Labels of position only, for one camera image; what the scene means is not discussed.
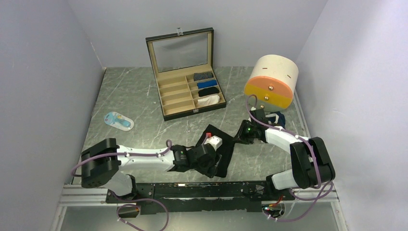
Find black underwear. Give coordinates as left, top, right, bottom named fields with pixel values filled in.
left=169, top=124, right=235, bottom=178

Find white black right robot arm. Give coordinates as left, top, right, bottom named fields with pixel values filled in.
left=235, top=109, right=336, bottom=200

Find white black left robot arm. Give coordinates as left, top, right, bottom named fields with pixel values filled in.
left=72, top=135, right=223, bottom=202

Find navy white underwear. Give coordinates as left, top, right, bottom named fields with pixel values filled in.
left=266, top=112, right=286, bottom=128

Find white rolled cloth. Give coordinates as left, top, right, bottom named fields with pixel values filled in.
left=196, top=94, right=220, bottom=107

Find round cream drawer cabinet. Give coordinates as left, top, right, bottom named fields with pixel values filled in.
left=243, top=54, right=299, bottom=112

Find black rolled cloth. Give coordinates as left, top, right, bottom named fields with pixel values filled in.
left=198, top=87, right=220, bottom=97

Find blue rolled cloth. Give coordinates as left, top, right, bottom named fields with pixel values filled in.
left=197, top=79, right=217, bottom=89

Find striped rolled cloth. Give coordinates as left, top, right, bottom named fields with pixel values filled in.
left=193, top=72, right=213, bottom=81

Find black beige organizer box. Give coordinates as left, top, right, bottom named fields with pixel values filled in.
left=145, top=27, right=226, bottom=121

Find blue packaged item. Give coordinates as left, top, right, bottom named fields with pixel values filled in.
left=103, top=112, right=134, bottom=131

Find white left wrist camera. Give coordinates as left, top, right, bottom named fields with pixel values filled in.
left=203, top=132, right=222, bottom=150

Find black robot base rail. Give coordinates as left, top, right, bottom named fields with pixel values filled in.
left=105, top=180, right=294, bottom=215

